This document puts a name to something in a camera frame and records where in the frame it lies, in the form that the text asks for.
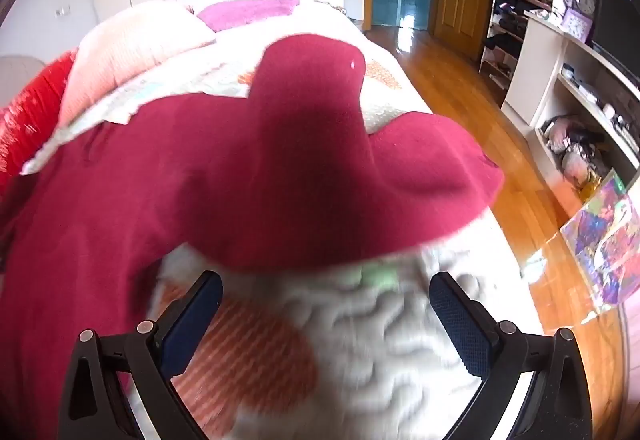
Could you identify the pile of plush toys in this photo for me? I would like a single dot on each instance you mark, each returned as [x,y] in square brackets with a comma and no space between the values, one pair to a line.
[570,150]

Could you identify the patchwork heart quilt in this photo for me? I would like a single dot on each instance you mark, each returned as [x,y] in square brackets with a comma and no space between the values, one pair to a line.
[375,320]

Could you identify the magenta pillow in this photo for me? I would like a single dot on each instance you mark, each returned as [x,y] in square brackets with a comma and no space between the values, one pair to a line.
[250,10]

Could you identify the dark red garment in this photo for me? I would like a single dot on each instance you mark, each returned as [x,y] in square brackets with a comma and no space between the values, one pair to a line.
[250,160]

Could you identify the white shelving unit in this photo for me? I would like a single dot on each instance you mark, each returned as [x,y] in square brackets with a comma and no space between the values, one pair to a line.
[537,65]

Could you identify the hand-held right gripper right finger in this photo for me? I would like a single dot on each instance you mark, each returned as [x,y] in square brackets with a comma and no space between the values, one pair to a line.
[460,325]

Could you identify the red floral comforter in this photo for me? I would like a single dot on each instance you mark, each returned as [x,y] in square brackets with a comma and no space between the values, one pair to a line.
[30,120]

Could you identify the black television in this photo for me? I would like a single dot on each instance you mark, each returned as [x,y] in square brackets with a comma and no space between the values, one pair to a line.
[617,20]

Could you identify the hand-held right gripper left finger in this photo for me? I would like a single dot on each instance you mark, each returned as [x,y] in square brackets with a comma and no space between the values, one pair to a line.
[192,320]

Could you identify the pink knitted pillow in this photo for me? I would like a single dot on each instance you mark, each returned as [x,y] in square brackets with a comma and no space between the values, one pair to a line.
[135,45]

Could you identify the wall socket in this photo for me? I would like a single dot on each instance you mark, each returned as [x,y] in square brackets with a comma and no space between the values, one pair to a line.
[62,11]

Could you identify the colourful painting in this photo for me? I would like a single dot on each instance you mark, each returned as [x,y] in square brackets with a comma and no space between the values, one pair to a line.
[605,240]

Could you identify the open rack with clothes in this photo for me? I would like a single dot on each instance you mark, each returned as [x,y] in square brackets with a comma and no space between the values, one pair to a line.
[510,10]

